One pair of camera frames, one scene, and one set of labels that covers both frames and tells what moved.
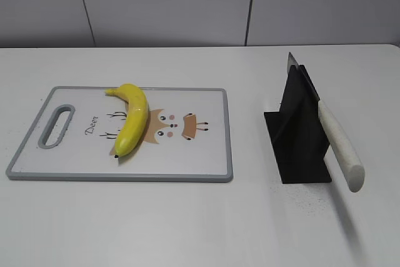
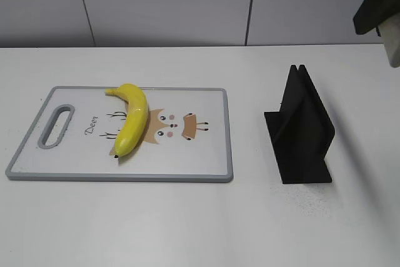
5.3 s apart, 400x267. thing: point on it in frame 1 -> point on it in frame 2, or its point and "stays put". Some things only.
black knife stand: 297,134 stays put
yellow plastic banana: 134,128 stays put
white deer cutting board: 188,137 stays put
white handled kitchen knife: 344,154 -> 390,29
